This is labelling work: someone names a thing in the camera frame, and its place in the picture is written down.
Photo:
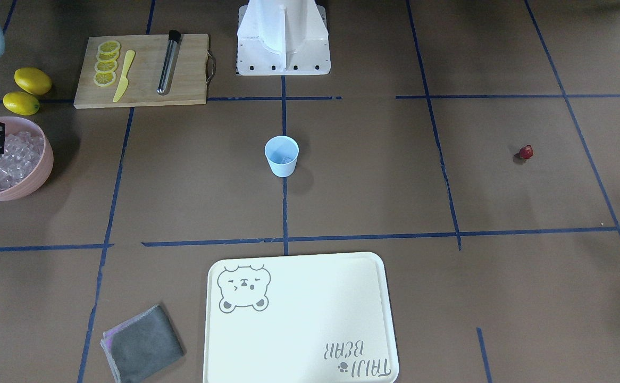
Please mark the yellow plastic knife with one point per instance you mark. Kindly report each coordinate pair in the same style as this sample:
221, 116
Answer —
123, 80

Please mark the cream bear tray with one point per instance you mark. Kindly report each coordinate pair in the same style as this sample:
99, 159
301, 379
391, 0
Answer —
300, 318

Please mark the black steel tube tool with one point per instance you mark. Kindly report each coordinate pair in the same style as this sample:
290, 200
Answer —
172, 48

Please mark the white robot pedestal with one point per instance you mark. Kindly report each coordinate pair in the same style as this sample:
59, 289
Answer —
282, 38

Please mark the yellow lemon near bowl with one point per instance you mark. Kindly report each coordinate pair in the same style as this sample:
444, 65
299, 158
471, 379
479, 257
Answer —
21, 103

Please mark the lemon slices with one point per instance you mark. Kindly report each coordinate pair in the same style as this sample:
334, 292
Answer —
106, 64

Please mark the red strawberry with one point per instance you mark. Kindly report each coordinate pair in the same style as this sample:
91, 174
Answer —
526, 152

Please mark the grey folded cloth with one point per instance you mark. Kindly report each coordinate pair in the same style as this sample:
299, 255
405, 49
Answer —
141, 346

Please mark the pink bowl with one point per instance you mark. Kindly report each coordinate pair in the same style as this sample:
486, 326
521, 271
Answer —
42, 170

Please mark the light blue plastic cup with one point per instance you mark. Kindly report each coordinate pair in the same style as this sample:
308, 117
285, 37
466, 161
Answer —
275, 149

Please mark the clear ice cubes pile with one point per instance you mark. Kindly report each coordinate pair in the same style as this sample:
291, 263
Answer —
22, 153

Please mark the wooden cutting board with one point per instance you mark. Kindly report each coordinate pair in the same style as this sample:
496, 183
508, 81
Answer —
188, 84

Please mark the yellow lemon far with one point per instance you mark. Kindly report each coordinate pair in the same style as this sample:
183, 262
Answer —
33, 80

